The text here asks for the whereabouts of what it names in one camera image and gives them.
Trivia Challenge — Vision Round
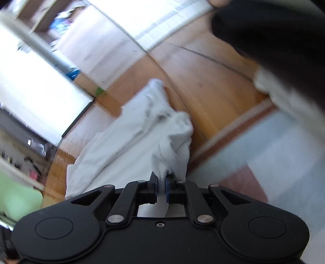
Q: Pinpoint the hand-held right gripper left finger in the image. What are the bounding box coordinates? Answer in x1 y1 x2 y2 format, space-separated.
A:
70 172 159 227

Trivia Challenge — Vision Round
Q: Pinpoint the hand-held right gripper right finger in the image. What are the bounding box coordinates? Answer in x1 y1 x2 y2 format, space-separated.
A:
165 175 252 226

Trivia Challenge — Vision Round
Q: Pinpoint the white board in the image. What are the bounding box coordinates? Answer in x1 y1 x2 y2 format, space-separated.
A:
0 25 95 146

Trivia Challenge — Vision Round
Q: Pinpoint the off-white garment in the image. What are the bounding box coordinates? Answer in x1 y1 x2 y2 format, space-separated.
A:
65 79 195 219

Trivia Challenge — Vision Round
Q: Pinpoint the white drawer cabinet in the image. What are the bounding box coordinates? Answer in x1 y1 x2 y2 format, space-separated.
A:
134 0 214 49

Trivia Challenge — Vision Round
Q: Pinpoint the brown wooden shelf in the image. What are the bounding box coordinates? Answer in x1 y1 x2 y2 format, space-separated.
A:
13 0 87 35

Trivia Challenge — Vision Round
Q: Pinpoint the pale green cushion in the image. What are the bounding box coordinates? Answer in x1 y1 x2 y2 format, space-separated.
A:
0 170 44 222

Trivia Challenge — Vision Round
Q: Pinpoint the dark cluttered shelf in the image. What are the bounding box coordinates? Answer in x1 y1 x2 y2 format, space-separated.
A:
0 108 55 183

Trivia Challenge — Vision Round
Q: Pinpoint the black folded garment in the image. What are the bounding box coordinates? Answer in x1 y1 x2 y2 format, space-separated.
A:
211 0 325 102

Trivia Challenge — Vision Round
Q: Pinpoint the white wood-grain door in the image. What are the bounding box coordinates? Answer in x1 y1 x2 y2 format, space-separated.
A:
58 8 143 82

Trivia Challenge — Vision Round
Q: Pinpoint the checked grey and red rug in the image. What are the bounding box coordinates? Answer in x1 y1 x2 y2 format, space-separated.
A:
186 98 325 254

